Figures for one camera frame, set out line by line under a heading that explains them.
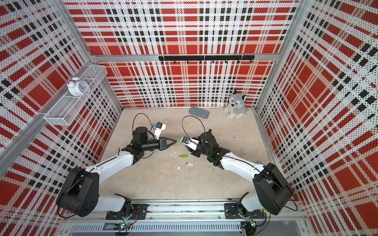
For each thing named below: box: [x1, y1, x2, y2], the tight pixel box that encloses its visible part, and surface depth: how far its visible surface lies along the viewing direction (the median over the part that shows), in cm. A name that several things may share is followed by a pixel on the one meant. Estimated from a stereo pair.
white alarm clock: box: [66, 76, 91, 98], surface depth 72 cm
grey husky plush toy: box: [224, 88, 248, 120], surface depth 106 cm
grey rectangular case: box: [188, 106, 210, 119], surface depth 117 cm
